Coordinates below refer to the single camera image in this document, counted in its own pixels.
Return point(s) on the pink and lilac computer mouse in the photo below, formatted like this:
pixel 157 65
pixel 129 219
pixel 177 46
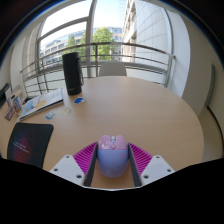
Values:
pixel 112 156

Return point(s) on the red and black booklet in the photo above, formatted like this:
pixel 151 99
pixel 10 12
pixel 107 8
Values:
pixel 10 113

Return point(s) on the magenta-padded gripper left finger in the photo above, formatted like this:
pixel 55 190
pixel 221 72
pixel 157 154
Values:
pixel 68 166

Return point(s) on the black insulated drink bottle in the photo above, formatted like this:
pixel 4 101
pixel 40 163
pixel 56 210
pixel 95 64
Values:
pixel 72 73

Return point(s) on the round yellow sticker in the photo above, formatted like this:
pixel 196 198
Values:
pixel 66 111

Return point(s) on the white chair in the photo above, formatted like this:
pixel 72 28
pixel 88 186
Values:
pixel 112 69

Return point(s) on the pale blue sticker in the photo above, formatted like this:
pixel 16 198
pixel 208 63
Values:
pixel 50 115

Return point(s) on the white printed cup with plant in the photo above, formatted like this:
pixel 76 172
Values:
pixel 17 102

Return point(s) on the metal balcony railing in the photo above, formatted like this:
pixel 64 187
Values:
pixel 133 56

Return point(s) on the black mouse pad red print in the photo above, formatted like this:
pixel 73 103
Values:
pixel 30 143

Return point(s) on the black file holder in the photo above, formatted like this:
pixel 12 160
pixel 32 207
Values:
pixel 4 95

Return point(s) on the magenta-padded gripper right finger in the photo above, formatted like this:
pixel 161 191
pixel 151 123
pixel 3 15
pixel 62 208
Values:
pixel 156 166

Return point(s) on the small blue sticker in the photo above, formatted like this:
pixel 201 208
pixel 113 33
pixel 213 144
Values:
pixel 79 100

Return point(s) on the light blue illustrated magazine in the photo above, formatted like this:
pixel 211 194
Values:
pixel 41 103

